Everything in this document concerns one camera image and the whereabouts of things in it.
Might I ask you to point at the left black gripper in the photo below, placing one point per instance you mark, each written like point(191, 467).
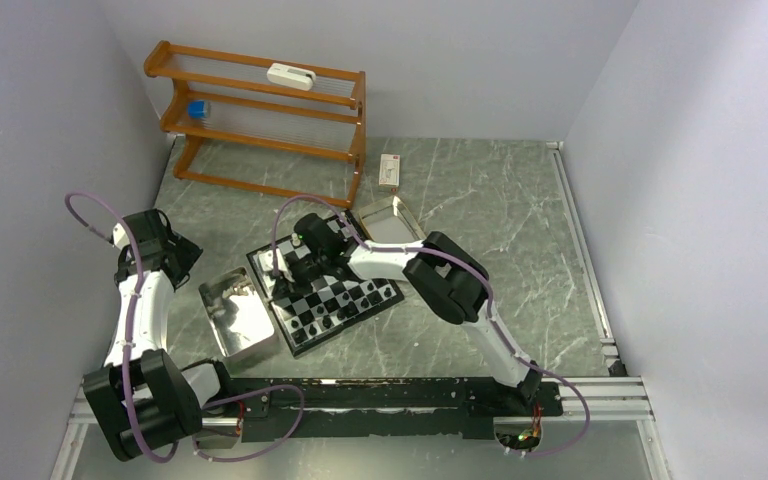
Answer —
point(185, 252)

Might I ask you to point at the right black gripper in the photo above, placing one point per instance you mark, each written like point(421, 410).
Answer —
point(297, 284)

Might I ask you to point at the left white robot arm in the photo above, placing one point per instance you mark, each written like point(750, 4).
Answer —
point(154, 262)

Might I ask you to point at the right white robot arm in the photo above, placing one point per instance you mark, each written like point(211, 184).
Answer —
point(453, 285)

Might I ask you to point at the black white chess board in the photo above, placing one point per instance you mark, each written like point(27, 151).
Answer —
point(330, 308)

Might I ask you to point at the silver tin with white pieces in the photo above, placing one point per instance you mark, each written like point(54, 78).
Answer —
point(237, 315)

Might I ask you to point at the small white red box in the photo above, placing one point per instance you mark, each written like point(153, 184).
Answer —
point(389, 175)

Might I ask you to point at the blue cap on rack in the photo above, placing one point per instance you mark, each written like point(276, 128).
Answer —
point(199, 109)

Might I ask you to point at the wooden three-tier rack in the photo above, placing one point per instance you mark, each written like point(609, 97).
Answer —
point(329, 121)

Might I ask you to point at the white device on rack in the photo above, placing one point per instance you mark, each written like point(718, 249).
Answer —
point(291, 76)

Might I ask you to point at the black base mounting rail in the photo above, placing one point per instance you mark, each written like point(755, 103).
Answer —
point(471, 408)

